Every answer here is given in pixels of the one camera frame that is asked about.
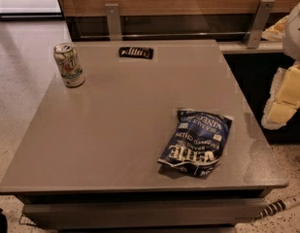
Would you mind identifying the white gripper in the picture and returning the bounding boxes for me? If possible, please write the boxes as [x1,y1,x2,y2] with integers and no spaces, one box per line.
[261,1,300,130]

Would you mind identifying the blue kettle chip bag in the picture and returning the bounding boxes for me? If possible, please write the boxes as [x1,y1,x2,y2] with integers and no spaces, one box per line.
[158,109,233,177]

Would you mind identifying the black rxbar chocolate bar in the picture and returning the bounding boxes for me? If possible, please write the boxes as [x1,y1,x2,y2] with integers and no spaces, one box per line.
[118,47,153,59]

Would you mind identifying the striped black white tube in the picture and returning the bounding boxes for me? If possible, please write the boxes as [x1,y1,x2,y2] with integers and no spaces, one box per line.
[254,196,300,220]

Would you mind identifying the white green soda can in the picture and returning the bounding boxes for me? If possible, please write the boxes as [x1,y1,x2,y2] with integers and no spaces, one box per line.
[53,43,85,87]

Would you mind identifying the grey table with drawer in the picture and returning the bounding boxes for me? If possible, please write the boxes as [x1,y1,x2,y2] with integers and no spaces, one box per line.
[0,41,286,233]

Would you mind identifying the right metal bracket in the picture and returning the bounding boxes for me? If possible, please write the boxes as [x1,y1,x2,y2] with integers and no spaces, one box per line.
[244,0,275,49]

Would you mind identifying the metal bracket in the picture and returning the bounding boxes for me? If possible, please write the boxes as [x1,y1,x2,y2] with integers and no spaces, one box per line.
[105,3,122,41]
[244,0,275,49]

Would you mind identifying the left metal bracket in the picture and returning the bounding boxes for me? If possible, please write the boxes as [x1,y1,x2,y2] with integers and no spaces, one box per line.
[105,3,122,41]

